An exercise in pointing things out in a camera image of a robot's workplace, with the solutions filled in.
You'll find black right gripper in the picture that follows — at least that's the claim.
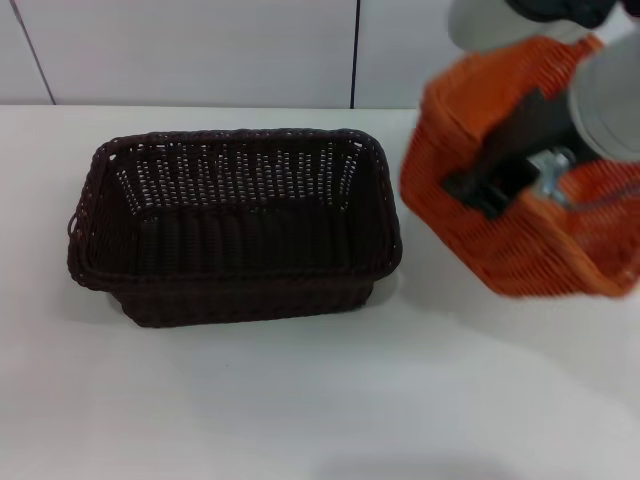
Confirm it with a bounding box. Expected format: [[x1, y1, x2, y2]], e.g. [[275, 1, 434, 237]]
[[443, 85, 584, 222]]

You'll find orange woven basket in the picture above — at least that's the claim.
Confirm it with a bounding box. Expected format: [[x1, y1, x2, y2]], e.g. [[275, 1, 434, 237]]
[[398, 35, 640, 300]]

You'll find dark brown woven basket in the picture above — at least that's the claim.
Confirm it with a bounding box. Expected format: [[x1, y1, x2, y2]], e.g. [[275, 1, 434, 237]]
[[66, 127, 404, 330]]

